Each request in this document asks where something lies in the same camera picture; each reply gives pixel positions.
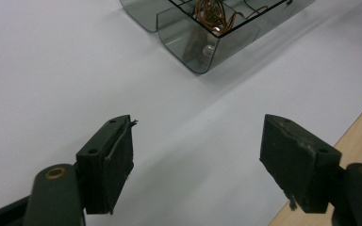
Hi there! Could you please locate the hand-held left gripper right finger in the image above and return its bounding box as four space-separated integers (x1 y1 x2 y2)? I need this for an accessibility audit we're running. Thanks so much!
258 113 343 215

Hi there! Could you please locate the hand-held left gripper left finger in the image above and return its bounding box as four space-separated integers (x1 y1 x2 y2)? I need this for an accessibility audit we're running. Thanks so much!
75 114 139 216

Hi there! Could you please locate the grey transparent compartment box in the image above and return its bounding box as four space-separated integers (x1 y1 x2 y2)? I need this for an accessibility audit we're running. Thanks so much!
119 0 317 75

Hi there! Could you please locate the brown necklace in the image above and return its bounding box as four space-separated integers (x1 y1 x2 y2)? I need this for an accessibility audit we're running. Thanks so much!
192 0 270 36

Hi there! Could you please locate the white table sheet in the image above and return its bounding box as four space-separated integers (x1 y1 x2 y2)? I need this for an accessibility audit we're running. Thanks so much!
0 0 362 226

